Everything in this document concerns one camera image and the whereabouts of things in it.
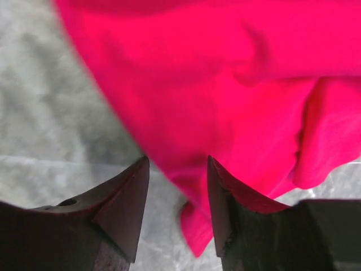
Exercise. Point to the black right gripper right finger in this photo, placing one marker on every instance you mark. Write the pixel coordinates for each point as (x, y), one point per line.
(254, 232)

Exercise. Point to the red t shirt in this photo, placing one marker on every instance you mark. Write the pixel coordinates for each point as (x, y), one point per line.
(271, 89)

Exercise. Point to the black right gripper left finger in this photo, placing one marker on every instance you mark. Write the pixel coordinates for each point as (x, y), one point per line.
(96, 230)

